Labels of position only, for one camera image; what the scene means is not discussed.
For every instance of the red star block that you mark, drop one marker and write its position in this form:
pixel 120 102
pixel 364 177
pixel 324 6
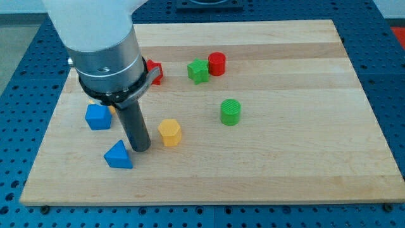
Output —
pixel 155 72

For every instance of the wooden board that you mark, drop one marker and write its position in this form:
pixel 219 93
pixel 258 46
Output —
pixel 307 133

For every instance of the green cylinder block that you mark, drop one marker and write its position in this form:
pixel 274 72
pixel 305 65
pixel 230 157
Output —
pixel 230 111

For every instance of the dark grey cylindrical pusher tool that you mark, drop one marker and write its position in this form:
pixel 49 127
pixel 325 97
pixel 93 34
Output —
pixel 133 123

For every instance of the yellow block behind cube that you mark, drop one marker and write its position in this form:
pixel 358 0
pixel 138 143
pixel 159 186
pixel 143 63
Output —
pixel 110 108

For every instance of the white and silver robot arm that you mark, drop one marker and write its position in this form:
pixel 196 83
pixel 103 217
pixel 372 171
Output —
pixel 100 38

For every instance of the blue triangle block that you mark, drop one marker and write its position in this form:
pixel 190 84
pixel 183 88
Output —
pixel 118 157

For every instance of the green star block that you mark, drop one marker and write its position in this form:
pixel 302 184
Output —
pixel 198 71

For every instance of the red cylinder block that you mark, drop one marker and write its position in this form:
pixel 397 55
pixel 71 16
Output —
pixel 217 63

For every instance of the yellow hexagon block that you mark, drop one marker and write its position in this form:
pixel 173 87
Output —
pixel 171 132

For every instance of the blue cube block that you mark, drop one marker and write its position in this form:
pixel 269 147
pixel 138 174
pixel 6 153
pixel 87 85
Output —
pixel 98 117

